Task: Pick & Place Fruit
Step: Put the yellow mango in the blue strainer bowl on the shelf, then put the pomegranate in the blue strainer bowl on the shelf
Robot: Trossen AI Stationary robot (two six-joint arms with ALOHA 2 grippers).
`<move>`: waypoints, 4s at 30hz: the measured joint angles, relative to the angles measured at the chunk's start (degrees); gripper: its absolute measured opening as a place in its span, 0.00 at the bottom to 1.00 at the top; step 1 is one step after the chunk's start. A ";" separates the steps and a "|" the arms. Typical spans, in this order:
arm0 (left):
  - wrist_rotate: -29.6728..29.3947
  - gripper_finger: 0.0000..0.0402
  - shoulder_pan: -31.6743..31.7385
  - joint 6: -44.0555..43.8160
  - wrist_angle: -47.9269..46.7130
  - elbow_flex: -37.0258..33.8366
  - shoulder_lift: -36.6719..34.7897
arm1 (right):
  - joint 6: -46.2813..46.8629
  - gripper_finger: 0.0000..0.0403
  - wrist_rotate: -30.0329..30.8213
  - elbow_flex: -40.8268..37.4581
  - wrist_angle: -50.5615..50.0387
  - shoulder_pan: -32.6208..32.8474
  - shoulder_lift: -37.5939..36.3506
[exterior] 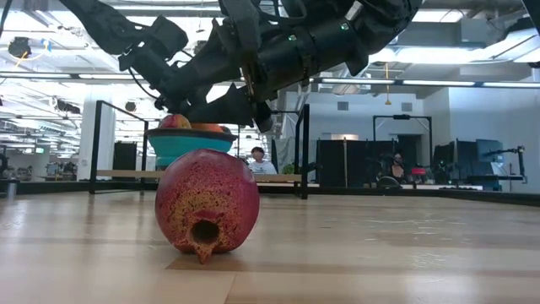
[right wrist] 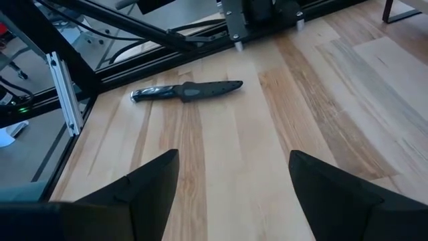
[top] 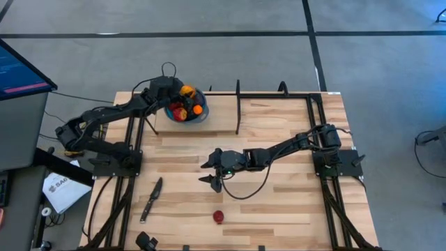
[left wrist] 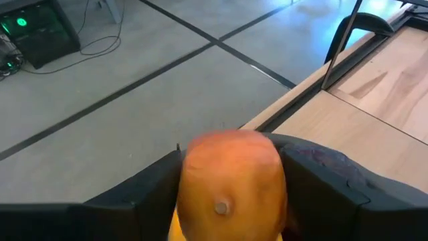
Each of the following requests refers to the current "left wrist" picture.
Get small black device green lights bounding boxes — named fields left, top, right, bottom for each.
left=0, top=33, right=25, bottom=80

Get grey metal furniture leg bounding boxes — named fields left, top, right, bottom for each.
left=98, top=0, right=122, bottom=24

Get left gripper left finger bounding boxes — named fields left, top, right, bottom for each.
left=0, top=150, right=183, bottom=241

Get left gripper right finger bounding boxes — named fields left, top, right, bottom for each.
left=279, top=147, right=428, bottom=241

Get raised light wooden platform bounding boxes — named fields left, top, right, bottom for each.
left=272, top=89, right=428, bottom=195

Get black upright metal post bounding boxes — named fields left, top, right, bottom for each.
left=320, top=0, right=364, bottom=90

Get orange yellow mango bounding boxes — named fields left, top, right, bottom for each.
left=176, top=129, right=288, bottom=241

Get large black curved bracket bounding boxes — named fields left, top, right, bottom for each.
left=323, top=12, right=396, bottom=65

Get black computer tower green light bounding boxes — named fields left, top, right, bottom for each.
left=0, top=0, right=81, bottom=70

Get black metal table frame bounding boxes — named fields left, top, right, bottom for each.
left=253, top=0, right=428, bottom=133

